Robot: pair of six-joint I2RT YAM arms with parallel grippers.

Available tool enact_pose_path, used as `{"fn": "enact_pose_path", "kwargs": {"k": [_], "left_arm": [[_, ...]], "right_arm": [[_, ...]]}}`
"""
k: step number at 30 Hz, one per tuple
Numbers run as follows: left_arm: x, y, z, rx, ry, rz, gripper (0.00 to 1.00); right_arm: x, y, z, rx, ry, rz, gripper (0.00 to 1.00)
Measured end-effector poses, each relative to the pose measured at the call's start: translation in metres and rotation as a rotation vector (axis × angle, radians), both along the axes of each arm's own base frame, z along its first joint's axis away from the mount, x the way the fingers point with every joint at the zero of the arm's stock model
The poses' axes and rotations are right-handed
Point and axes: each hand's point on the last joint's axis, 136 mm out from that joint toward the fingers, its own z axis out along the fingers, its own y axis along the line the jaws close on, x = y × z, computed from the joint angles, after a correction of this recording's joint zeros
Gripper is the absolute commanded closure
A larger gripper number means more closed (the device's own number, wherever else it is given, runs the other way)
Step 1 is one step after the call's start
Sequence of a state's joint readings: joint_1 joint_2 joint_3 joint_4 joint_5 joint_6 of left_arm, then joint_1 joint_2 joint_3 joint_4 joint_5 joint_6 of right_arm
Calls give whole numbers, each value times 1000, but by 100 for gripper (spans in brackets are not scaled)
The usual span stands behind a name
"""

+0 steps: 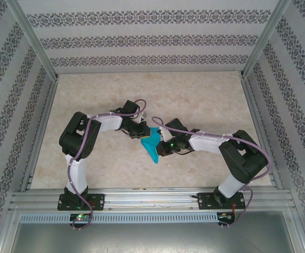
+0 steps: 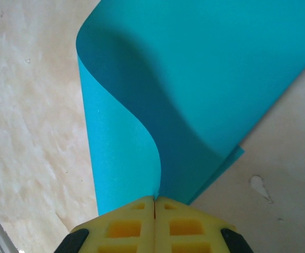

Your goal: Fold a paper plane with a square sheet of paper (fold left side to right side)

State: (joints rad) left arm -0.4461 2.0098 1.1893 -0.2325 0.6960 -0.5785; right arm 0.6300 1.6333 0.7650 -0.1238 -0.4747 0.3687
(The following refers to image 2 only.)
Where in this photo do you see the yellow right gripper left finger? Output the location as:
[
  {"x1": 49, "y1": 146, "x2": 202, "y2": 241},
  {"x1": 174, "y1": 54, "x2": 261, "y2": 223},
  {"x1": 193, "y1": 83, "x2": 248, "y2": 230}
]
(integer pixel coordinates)
[{"x1": 58, "y1": 195, "x2": 155, "y2": 253}]

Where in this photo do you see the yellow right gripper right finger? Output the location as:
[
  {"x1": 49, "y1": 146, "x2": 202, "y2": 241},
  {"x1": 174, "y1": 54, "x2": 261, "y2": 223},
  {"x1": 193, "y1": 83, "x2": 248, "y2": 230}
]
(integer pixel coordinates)
[{"x1": 154, "y1": 196, "x2": 250, "y2": 253}]

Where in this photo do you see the teal cloth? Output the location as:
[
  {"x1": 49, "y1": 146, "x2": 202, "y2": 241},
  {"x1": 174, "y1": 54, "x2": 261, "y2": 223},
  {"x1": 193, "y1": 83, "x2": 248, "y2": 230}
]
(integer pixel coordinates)
[{"x1": 75, "y1": 0, "x2": 305, "y2": 216}]

